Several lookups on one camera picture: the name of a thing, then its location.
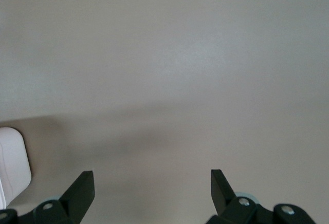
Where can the pink plastic box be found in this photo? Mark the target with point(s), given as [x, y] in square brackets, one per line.
[13, 157]

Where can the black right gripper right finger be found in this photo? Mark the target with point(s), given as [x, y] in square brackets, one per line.
[221, 193]

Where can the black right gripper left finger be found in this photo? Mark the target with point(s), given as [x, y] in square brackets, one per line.
[79, 193]

